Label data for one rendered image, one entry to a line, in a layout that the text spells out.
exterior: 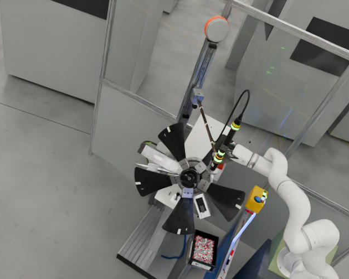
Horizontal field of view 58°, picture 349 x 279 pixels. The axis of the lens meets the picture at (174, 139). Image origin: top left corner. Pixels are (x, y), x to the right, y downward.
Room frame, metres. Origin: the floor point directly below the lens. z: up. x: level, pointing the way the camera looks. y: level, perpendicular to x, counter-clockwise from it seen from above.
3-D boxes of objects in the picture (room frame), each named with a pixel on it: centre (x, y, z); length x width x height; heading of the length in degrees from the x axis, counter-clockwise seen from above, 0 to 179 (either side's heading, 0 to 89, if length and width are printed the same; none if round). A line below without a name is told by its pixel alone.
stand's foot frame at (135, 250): (1.60, -0.19, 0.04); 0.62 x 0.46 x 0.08; 167
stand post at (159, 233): (1.50, -0.16, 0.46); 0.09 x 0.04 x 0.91; 77
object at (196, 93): (1.95, -0.04, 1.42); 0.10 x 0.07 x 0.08; 22
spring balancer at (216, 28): (2.04, 0.00, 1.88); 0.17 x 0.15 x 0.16; 77
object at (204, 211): (1.39, -0.33, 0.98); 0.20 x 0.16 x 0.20; 167
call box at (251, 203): (1.58, -0.69, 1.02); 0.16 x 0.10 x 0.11; 167
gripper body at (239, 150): (1.35, -0.38, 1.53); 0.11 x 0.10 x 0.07; 77
